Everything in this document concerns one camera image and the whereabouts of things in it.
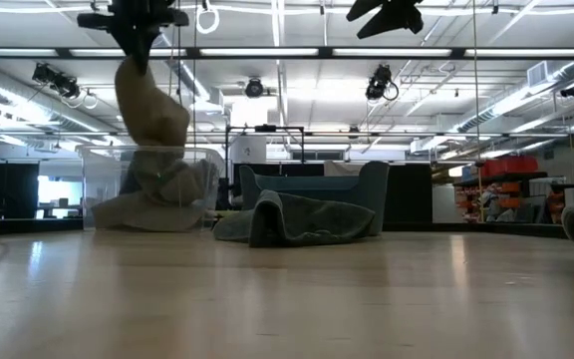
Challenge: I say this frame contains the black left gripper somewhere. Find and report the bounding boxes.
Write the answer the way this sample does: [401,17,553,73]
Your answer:
[76,0,190,77]

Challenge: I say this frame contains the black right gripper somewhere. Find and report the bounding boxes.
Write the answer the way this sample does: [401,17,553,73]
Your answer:
[345,0,426,41]

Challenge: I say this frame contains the beige corduroy cap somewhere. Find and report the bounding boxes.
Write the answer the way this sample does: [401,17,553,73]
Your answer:
[113,54,210,207]

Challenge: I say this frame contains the clear plastic bin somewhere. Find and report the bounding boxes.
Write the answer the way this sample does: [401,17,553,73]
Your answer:
[76,144,226,234]

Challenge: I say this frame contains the red storage bins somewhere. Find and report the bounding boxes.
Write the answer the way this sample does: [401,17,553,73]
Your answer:
[480,155,540,178]

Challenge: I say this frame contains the dark storage shelf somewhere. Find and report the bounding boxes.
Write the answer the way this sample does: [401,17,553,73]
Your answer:
[452,171,574,225]

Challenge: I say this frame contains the dark hanging cable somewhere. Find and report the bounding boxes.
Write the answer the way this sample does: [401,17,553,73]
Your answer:
[175,24,187,109]

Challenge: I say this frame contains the black ceiling camera with cable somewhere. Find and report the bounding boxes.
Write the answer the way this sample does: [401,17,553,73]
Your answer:
[365,63,401,103]

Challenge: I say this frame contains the white cable loop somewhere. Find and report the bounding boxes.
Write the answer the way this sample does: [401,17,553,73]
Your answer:
[195,0,221,36]

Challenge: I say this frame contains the thick black frame bar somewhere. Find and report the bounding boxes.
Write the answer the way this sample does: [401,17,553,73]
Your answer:
[0,46,574,62]

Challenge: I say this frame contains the black ceiling camera rig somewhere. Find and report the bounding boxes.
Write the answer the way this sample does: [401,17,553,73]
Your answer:
[31,61,100,111]

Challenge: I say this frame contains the thin black frame bar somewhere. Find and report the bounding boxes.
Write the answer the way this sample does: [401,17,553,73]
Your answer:
[0,130,574,140]

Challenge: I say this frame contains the round black ceiling camera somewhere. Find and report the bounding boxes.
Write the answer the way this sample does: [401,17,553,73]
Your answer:
[244,77,267,100]

